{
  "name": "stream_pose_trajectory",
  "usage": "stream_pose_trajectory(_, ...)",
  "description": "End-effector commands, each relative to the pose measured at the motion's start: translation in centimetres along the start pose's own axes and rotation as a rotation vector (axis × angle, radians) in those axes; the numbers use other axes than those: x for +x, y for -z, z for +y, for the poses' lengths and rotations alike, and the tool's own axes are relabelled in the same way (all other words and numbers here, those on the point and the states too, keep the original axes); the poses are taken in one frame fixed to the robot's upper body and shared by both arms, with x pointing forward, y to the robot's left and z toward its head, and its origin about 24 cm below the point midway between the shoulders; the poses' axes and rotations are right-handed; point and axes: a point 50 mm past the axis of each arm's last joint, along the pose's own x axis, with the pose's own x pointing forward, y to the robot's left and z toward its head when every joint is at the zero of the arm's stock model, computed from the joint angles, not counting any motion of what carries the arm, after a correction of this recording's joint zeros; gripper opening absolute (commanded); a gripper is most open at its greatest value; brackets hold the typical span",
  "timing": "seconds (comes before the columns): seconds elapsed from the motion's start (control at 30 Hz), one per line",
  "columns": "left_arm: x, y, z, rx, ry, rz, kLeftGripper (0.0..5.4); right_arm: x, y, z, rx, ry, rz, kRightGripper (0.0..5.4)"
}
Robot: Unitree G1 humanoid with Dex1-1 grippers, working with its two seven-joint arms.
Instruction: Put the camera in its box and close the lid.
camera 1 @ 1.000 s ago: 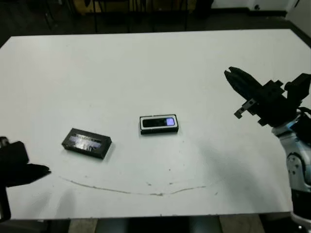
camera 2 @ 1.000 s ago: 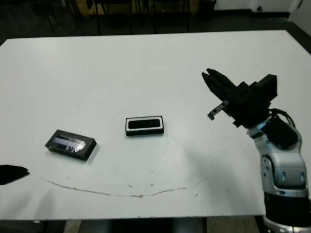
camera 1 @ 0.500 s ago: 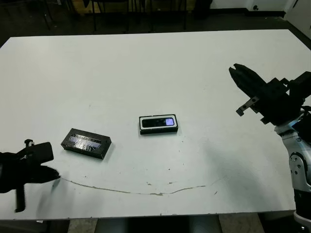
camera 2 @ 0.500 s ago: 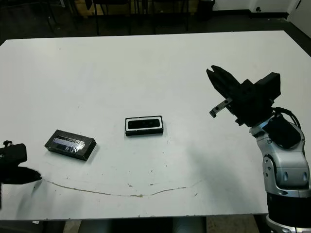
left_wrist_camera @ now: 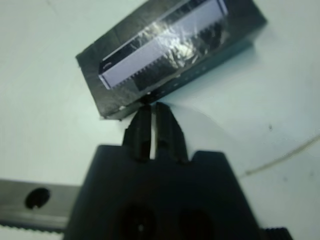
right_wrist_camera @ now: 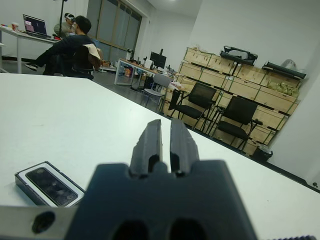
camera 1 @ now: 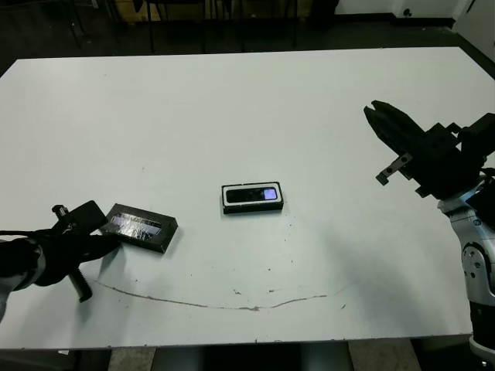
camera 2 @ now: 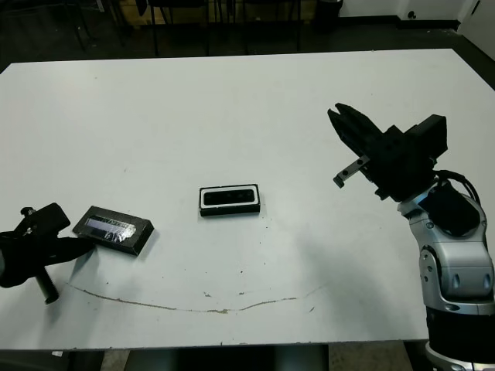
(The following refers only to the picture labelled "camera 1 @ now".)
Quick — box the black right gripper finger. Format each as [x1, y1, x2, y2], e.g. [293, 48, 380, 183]
[363, 106, 408, 158]
[370, 99, 427, 158]

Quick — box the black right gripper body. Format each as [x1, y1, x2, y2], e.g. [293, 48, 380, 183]
[375, 122, 489, 200]

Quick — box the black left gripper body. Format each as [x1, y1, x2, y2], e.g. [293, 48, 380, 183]
[22, 204, 117, 303]

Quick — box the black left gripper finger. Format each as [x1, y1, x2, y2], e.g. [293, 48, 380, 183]
[89, 230, 125, 251]
[87, 247, 120, 264]

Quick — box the black box lid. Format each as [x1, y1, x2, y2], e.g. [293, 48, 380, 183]
[99, 203, 179, 255]

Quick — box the black slim camera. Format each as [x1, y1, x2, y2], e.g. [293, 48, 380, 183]
[226, 186, 280, 204]

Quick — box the black box with white lining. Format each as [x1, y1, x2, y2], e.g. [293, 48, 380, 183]
[220, 180, 286, 216]

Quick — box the white cabinet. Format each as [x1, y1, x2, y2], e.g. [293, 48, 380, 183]
[452, 0, 495, 38]

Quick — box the black trash bin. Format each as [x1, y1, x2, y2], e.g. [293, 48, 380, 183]
[309, 0, 340, 30]

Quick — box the chair with grey seat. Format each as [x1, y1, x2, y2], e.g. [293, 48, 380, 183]
[57, 0, 121, 49]

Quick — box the black metal chair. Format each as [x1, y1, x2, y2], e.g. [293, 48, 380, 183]
[145, 0, 208, 54]

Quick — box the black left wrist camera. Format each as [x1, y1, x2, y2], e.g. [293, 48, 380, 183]
[61, 199, 110, 234]

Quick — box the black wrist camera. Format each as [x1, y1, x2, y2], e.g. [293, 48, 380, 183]
[61, 199, 110, 234]
[458, 112, 495, 158]

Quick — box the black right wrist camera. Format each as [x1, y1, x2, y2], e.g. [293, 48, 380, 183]
[458, 112, 495, 158]

